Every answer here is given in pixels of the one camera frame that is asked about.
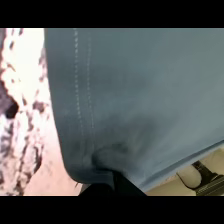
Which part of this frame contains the silver frame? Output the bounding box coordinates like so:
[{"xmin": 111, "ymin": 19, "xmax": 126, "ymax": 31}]
[{"xmin": 195, "ymin": 174, "xmax": 224, "ymax": 197}]

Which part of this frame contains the blue-grey T-shirt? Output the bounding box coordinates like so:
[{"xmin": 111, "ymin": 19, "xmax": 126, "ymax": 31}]
[{"xmin": 44, "ymin": 27, "xmax": 224, "ymax": 194}]

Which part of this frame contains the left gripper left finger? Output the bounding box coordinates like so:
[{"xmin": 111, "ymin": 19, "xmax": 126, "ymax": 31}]
[{"xmin": 78, "ymin": 181, "xmax": 115, "ymax": 197}]

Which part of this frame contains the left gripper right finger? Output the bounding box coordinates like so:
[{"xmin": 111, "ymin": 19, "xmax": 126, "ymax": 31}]
[{"xmin": 113, "ymin": 171, "xmax": 148, "ymax": 197}]

